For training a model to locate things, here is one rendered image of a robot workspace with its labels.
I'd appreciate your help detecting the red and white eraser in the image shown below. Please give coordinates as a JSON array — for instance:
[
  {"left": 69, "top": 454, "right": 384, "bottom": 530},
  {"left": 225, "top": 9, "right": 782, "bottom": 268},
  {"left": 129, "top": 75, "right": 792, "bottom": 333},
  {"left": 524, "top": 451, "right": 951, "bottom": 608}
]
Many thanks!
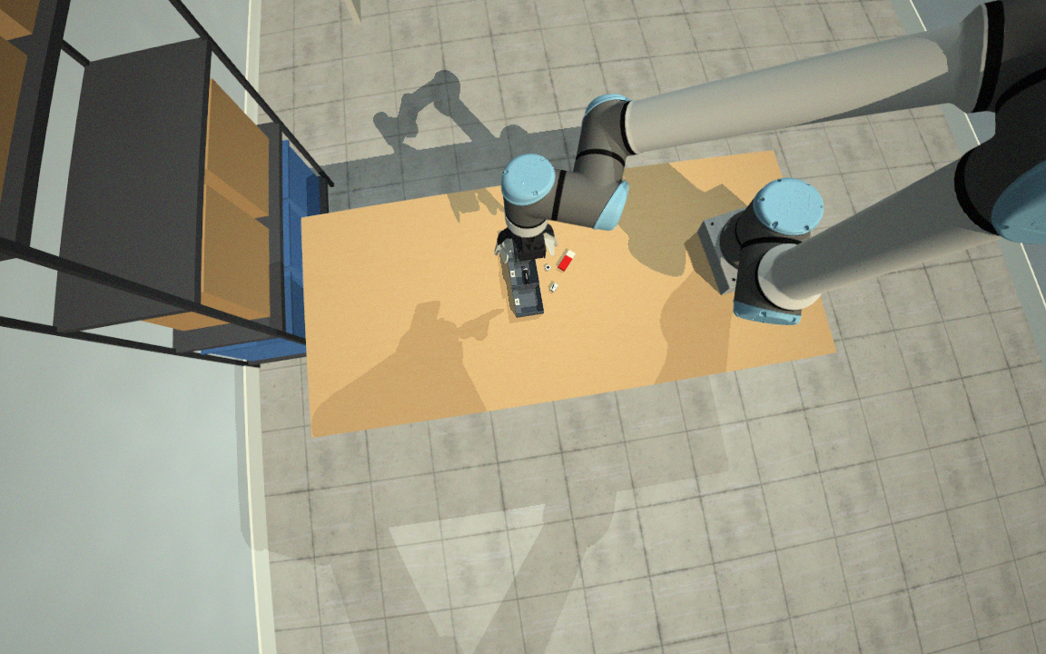
[{"left": 558, "top": 250, "right": 575, "bottom": 271}]

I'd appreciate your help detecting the dark grey rack of bins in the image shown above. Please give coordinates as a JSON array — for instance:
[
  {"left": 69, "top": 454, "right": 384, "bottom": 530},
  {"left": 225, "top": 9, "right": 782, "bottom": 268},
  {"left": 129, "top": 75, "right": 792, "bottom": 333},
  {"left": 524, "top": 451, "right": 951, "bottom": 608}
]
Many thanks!
[{"left": 508, "top": 247, "right": 544, "bottom": 318}]

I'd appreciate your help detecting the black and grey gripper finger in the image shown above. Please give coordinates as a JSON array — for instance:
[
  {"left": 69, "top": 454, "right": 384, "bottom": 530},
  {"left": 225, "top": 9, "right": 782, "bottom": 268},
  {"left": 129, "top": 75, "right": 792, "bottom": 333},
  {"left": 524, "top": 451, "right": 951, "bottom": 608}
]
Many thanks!
[
  {"left": 495, "top": 227, "right": 513, "bottom": 263},
  {"left": 543, "top": 223, "right": 558, "bottom": 256}
]

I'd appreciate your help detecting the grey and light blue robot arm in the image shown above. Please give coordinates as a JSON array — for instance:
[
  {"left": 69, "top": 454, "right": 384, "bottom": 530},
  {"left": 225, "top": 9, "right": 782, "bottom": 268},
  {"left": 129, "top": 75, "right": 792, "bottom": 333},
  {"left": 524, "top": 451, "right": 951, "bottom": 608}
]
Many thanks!
[{"left": 501, "top": 0, "right": 1046, "bottom": 325}]

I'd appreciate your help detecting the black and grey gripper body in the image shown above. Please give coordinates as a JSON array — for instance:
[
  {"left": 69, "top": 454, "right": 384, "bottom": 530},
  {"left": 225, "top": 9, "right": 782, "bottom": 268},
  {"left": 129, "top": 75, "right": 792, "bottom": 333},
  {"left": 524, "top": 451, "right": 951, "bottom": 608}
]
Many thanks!
[{"left": 510, "top": 231, "right": 547, "bottom": 262}]

